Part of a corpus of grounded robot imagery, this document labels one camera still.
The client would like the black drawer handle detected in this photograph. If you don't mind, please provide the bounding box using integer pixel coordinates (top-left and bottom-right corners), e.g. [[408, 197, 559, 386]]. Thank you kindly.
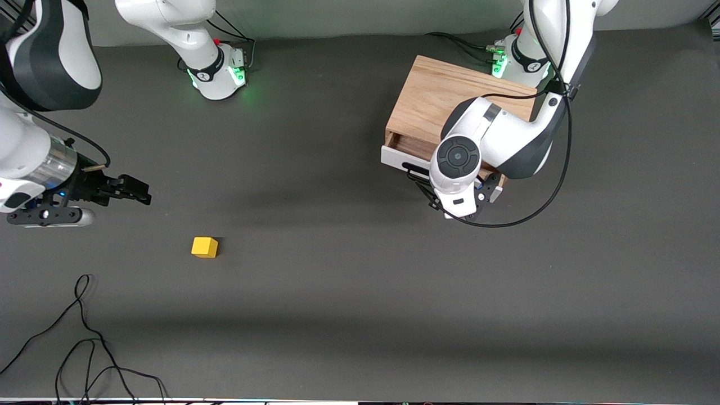
[[402, 161, 435, 183]]

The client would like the white-fronted drawer with handle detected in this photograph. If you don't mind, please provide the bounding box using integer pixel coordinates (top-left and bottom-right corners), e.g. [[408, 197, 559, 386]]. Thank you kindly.
[[381, 133, 446, 176]]

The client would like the yellow cube block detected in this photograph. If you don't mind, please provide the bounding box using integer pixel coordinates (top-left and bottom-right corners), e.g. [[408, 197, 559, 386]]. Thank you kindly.
[[191, 237, 219, 259]]

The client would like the wooden drawer cabinet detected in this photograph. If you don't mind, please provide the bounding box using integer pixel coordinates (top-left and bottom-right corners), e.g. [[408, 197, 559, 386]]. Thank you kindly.
[[385, 55, 537, 189]]

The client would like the black right arm wrist cable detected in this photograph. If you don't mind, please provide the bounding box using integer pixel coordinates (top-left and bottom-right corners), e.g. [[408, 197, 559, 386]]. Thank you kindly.
[[0, 84, 111, 169]]

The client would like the thin black loose cable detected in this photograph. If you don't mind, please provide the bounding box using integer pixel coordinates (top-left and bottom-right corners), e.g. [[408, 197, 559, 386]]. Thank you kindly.
[[0, 274, 169, 403]]

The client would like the black left arm base cable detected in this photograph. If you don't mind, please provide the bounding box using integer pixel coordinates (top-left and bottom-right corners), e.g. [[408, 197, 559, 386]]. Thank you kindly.
[[425, 11, 527, 65]]

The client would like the black arm base cable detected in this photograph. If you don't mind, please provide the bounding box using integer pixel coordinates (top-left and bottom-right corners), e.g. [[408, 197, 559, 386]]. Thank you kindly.
[[425, 11, 527, 65], [179, 14, 257, 73]]

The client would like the black right arm base cable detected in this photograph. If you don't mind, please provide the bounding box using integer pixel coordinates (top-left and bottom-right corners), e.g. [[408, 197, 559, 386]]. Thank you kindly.
[[179, 14, 257, 73]]

